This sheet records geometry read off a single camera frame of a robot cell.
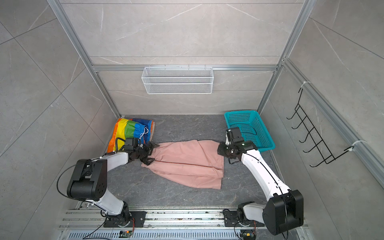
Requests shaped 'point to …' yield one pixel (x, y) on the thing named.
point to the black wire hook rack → (325, 154)
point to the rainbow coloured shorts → (141, 129)
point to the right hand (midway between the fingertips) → (219, 148)
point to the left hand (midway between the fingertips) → (157, 147)
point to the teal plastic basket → (251, 128)
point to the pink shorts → (194, 163)
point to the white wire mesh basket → (178, 80)
